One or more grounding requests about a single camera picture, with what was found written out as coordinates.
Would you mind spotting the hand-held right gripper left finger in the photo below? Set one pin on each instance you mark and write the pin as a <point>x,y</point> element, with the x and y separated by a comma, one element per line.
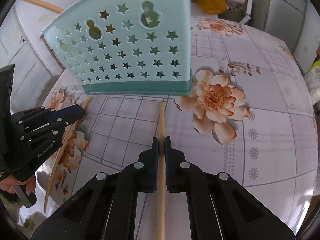
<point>155,170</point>

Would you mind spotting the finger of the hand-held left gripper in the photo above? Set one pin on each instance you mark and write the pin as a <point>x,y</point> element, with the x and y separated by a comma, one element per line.
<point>67,112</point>
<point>45,132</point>

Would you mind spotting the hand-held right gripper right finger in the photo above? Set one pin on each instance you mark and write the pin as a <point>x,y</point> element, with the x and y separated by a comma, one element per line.
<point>168,172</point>

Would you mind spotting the single wooden chopstick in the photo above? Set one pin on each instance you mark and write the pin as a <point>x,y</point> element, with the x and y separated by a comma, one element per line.
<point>62,147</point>
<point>162,125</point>

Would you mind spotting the teal star-cutout utensil holder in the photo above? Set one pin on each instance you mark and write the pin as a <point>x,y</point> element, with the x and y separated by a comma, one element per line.
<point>160,12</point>

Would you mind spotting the person's left hand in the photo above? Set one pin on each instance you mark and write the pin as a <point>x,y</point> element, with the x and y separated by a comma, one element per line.
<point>7,185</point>

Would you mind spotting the green shaggy rug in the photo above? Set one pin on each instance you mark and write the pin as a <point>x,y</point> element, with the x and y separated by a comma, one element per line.
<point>30,222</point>

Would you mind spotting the white door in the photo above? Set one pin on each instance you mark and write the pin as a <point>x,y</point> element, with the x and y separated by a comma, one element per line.
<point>25,50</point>

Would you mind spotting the olive cardboard box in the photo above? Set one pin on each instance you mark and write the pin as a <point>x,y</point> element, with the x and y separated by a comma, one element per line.
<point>232,11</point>

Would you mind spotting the white and green rice sack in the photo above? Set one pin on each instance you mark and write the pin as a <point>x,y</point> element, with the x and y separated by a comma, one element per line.
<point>313,77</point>

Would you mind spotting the yellow plastic bag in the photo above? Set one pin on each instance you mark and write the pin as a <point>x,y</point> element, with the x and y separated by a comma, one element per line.
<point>211,3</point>

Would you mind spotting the grey refrigerator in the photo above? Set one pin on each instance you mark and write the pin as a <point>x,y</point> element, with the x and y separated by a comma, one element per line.
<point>287,17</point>

